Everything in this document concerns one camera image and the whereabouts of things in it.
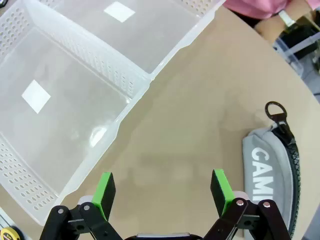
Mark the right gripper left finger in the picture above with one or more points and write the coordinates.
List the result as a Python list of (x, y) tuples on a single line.
[(102, 197)]

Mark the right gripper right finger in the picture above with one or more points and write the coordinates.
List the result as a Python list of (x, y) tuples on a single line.
[(221, 192)]

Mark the grey Campus zipper pencil case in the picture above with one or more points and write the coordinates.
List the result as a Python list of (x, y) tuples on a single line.
[(271, 160)]

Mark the person's left hand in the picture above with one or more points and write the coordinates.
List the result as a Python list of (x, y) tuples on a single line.
[(270, 28)]

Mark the translucent white plastic basket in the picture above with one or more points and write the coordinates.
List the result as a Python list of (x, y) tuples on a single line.
[(70, 120), (155, 42)]

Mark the yellow tape measure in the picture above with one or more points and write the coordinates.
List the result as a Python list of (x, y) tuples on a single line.
[(8, 234)]

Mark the white square sticker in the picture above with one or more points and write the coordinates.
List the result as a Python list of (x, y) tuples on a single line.
[(36, 96), (119, 11)]

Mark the white wristwatch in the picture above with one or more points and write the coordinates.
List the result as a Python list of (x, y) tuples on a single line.
[(285, 18)]

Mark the person in pink shirt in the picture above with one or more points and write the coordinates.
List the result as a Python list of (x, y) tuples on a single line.
[(252, 6)]

